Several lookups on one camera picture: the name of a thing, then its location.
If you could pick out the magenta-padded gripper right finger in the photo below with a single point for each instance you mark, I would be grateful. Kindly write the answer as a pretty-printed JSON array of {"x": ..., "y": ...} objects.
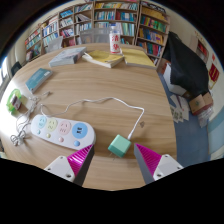
[{"x": 148, "y": 160}]

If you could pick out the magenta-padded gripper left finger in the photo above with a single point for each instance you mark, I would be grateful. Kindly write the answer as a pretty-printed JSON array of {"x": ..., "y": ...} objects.
[{"x": 80, "y": 161}]

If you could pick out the green charger block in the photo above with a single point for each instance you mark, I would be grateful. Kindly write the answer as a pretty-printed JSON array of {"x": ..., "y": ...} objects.
[{"x": 119, "y": 145}]

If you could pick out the white power strip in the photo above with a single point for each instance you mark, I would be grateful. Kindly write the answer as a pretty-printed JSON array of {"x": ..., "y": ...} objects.
[{"x": 63, "y": 131}]

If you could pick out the papers on floor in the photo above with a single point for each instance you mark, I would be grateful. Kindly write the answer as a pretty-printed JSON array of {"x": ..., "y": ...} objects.
[{"x": 178, "y": 110}]

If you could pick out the cardboard box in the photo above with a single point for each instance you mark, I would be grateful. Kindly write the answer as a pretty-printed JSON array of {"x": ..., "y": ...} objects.
[{"x": 200, "y": 104}]

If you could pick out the white box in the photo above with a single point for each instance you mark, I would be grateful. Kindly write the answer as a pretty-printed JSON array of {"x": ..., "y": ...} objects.
[{"x": 175, "y": 88}]

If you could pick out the small red-labelled jar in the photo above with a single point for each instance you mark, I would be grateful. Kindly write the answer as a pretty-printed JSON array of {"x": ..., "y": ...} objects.
[{"x": 15, "y": 102}]

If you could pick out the teal book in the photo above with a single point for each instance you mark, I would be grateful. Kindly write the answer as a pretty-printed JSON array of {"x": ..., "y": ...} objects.
[{"x": 38, "y": 79}]

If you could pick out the green plastic bag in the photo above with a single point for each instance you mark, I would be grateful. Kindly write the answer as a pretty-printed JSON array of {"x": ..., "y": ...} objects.
[{"x": 10, "y": 101}]

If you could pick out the black cloth cover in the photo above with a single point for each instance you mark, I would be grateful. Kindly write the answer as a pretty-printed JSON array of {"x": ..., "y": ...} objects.
[{"x": 186, "y": 63}]

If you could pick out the grey book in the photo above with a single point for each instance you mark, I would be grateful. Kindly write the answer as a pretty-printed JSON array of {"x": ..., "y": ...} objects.
[{"x": 68, "y": 56}]

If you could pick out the thin yellow book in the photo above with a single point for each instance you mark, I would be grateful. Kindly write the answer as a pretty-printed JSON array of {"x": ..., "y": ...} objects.
[{"x": 103, "y": 58}]

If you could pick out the red hanging decoration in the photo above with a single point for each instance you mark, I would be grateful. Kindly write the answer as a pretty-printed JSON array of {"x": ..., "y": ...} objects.
[{"x": 214, "y": 73}]

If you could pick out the dark blue chair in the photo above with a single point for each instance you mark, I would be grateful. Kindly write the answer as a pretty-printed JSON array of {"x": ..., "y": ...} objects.
[{"x": 16, "y": 67}]

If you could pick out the light grey chair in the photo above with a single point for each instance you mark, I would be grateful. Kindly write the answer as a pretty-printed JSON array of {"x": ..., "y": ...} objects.
[{"x": 54, "y": 45}]

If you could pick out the white bottle with red label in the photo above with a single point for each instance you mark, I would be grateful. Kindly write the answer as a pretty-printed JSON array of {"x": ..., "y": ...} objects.
[{"x": 115, "y": 41}]

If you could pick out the grey mesh chair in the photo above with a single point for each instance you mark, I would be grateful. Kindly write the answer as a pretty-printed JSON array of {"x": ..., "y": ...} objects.
[{"x": 94, "y": 36}]

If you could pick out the wooden bookshelf unit with books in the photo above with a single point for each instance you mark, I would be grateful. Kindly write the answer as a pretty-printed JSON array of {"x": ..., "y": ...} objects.
[{"x": 100, "y": 15}]

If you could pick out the small wooden wall shelf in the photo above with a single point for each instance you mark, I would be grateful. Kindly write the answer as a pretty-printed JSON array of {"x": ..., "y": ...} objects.
[{"x": 201, "y": 49}]

